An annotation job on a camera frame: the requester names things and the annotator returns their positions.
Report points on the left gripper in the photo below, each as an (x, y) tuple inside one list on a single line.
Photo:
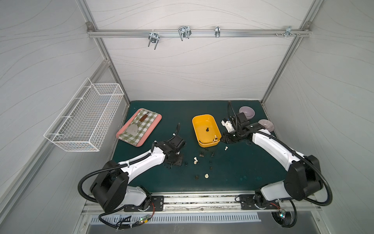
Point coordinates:
[(174, 159)]

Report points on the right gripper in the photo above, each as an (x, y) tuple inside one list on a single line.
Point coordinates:
[(229, 137)]

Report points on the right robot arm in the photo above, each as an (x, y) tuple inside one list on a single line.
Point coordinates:
[(300, 181)]

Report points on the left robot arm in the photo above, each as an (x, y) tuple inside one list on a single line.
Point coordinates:
[(110, 188)]

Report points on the yellow plastic storage box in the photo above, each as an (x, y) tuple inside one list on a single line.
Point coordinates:
[(200, 124)]

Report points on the purple bowl upright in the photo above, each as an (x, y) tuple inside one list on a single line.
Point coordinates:
[(248, 112)]

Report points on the purple ribbed bowl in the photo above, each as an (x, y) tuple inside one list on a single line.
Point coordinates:
[(268, 125)]

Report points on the pink tray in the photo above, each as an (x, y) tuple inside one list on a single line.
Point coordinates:
[(138, 127)]

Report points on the green checkered cloth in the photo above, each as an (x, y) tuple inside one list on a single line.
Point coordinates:
[(140, 127)]

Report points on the white vent strip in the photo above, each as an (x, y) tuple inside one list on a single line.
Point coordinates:
[(187, 218)]

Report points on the metal hook clamp middle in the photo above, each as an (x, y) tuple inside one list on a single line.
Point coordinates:
[(184, 32)]

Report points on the metal hook clamp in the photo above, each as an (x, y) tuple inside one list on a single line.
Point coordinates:
[(184, 32), (154, 38)]

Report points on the metal hook clamp left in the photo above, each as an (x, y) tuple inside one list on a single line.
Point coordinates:
[(154, 38)]

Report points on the aluminium crossbar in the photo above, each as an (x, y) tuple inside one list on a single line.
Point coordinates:
[(195, 33)]

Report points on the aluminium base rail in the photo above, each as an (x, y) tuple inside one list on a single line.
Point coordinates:
[(208, 202)]

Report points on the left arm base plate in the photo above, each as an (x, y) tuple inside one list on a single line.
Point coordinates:
[(154, 203)]

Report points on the metal spatula wooden handle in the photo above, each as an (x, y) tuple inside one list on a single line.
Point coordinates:
[(133, 128)]

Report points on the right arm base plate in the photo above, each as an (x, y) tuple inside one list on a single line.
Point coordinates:
[(248, 201)]

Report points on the metal ring clamp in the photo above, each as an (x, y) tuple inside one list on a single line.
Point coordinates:
[(217, 31)]

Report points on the white wire basket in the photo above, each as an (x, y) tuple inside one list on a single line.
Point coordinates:
[(84, 122)]

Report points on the metal bracket right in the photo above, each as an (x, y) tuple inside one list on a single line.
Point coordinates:
[(288, 33)]

